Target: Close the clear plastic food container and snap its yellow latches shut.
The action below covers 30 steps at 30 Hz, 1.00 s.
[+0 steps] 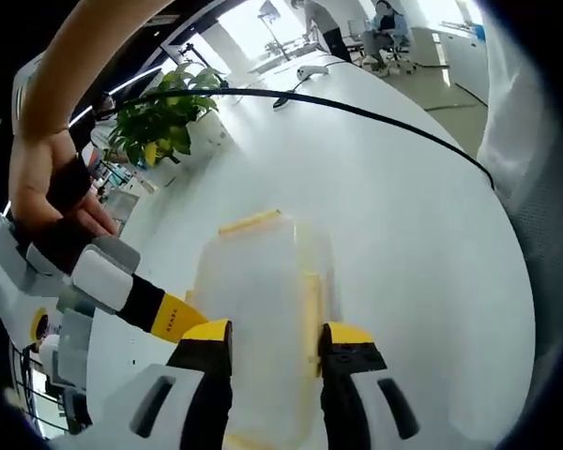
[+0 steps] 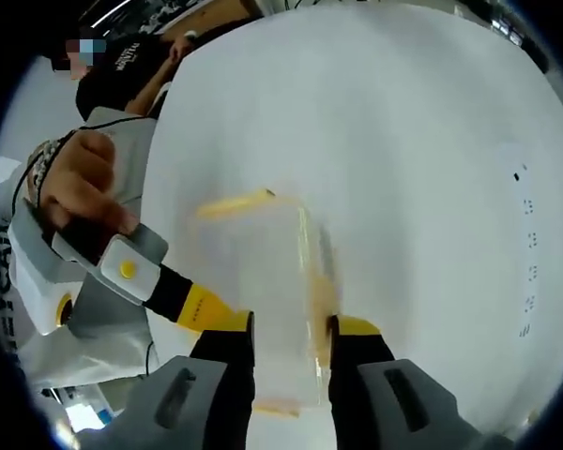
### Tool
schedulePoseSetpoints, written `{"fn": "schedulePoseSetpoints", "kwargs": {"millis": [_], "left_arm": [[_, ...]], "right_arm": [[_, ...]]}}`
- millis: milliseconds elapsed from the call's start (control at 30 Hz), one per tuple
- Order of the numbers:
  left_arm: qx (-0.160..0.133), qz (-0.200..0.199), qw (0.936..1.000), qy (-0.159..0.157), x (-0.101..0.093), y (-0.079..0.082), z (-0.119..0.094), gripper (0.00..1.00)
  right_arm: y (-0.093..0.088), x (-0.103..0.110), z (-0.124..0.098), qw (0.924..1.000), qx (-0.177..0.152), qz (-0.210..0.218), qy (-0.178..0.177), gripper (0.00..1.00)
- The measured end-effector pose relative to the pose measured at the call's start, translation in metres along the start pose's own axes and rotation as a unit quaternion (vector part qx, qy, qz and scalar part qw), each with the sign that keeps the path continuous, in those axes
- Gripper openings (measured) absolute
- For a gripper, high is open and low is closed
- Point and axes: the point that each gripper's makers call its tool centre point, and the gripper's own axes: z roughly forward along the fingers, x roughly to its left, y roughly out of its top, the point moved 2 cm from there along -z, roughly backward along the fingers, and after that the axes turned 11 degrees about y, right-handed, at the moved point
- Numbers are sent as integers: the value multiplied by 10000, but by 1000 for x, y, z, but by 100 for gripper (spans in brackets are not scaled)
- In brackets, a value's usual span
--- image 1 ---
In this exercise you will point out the person's right hand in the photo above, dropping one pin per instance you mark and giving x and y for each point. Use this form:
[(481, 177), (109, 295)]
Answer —
[(33, 164)]

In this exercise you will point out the white cabinet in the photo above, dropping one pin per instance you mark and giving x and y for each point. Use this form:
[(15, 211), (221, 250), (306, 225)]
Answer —
[(460, 51)]

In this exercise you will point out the white ceiling air conditioner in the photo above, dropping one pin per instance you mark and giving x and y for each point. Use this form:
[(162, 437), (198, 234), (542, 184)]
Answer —
[(21, 94)]

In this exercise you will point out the green potted plant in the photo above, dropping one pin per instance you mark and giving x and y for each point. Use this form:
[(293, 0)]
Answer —
[(164, 122)]

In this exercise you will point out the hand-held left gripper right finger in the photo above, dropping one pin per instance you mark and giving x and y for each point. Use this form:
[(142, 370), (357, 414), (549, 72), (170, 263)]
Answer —
[(342, 389)]

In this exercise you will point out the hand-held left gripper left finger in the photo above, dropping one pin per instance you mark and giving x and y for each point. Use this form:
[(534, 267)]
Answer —
[(206, 389)]

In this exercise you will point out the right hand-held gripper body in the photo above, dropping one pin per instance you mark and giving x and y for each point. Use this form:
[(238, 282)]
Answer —
[(9, 281)]

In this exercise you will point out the person's white shirt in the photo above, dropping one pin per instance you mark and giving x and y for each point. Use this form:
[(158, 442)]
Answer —
[(530, 140)]

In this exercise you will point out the black tripod stand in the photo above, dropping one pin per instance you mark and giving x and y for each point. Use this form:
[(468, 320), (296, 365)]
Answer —
[(274, 33)]

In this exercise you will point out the small white device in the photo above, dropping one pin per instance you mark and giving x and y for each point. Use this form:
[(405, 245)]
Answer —
[(312, 71)]

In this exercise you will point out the clear box with yellow buckles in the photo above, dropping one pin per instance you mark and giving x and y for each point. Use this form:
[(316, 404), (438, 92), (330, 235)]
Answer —
[(258, 290)]

